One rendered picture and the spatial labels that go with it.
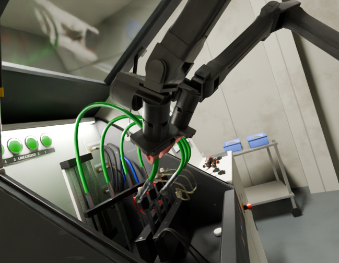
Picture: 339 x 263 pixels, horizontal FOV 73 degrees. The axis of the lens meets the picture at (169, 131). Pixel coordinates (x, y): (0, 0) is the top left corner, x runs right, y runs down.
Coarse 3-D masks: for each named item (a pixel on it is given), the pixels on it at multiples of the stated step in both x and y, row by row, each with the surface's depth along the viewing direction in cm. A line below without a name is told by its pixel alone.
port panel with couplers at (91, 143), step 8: (96, 136) 108; (88, 144) 101; (96, 144) 106; (104, 144) 109; (88, 152) 99; (96, 152) 104; (104, 152) 111; (96, 160) 103; (96, 168) 101; (96, 176) 99; (104, 176) 105; (104, 184) 103; (112, 184) 109; (104, 192) 101; (104, 200) 100
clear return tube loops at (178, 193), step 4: (184, 176) 91; (192, 176) 97; (160, 180) 85; (164, 180) 85; (188, 180) 91; (180, 184) 83; (196, 184) 98; (176, 188) 99; (184, 188) 83; (192, 188) 91; (176, 192) 100; (180, 192) 99; (184, 192) 97; (188, 192) 96; (192, 192) 92; (180, 196) 91; (188, 196) 83
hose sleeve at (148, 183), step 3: (147, 180) 59; (144, 183) 61; (147, 183) 60; (150, 183) 59; (144, 186) 61; (147, 186) 60; (141, 189) 62; (144, 189) 61; (147, 189) 61; (141, 192) 62; (144, 192) 61; (138, 195) 63; (141, 195) 62; (144, 195) 63; (138, 198) 63; (141, 198) 63
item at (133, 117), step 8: (88, 104) 68; (96, 104) 66; (104, 104) 63; (112, 104) 62; (80, 112) 71; (128, 112) 59; (80, 120) 74; (136, 120) 58; (80, 160) 79; (80, 168) 79; (80, 176) 79; (152, 176) 58; (88, 192) 80
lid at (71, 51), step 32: (0, 0) 45; (32, 0) 52; (64, 0) 58; (96, 0) 66; (128, 0) 76; (160, 0) 91; (32, 32) 57; (64, 32) 65; (96, 32) 75; (128, 32) 90; (32, 64) 65; (64, 64) 75; (96, 64) 88; (128, 64) 105; (32, 96) 71; (64, 96) 84; (96, 96) 103
